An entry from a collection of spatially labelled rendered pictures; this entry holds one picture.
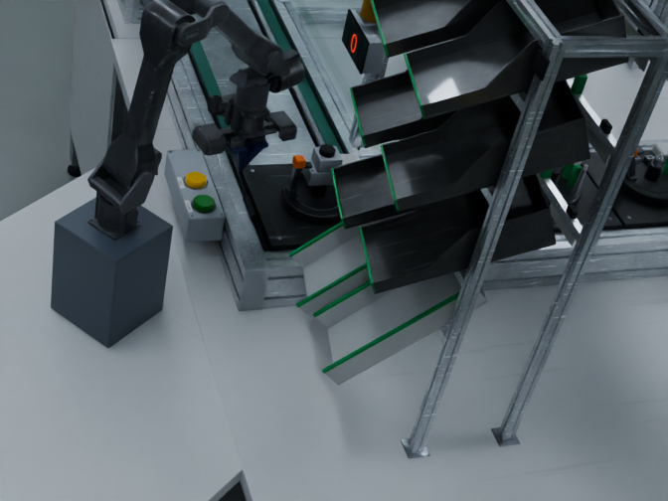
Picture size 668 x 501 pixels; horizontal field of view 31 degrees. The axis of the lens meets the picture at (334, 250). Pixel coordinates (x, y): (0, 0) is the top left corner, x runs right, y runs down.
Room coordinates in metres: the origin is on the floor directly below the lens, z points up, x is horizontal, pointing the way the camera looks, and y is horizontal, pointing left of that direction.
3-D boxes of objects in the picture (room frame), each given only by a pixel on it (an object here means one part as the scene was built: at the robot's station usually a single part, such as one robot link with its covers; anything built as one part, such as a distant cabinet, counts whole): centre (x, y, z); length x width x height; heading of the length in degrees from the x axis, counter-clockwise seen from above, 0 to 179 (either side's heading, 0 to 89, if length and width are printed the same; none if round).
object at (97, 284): (1.54, 0.37, 0.96); 0.14 x 0.14 x 0.20; 63
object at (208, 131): (1.79, 0.20, 1.16); 0.19 x 0.06 x 0.08; 130
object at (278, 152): (2.13, 0.17, 0.91); 0.84 x 0.28 x 0.10; 26
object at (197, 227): (1.83, 0.29, 0.93); 0.21 x 0.07 x 0.06; 26
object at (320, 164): (1.86, 0.05, 1.06); 0.08 x 0.04 x 0.07; 117
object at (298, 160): (1.83, 0.09, 1.04); 0.04 x 0.02 x 0.08; 116
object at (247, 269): (2.03, 0.31, 0.91); 0.89 x 0.06 x 0.11; 26
